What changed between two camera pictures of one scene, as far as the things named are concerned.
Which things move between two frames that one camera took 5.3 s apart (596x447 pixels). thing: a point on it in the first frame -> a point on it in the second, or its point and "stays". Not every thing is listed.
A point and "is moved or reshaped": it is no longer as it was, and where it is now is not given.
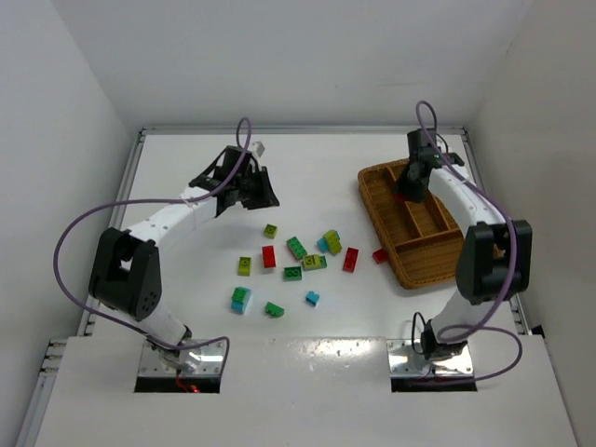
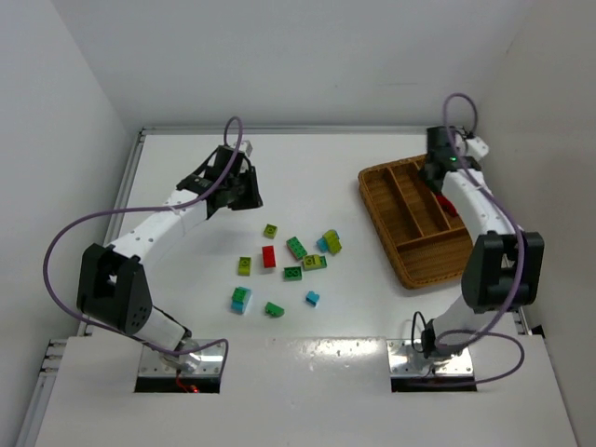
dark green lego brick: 292,273 stays
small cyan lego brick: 312,297 stays
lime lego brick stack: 333,241 stays
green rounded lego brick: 274,309 stays
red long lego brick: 351,259 is moved or reshaped
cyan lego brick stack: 322,245 stays
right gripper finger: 402,184 -> 428,173
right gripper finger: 417,190 -> 436,183
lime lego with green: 314,262 stays
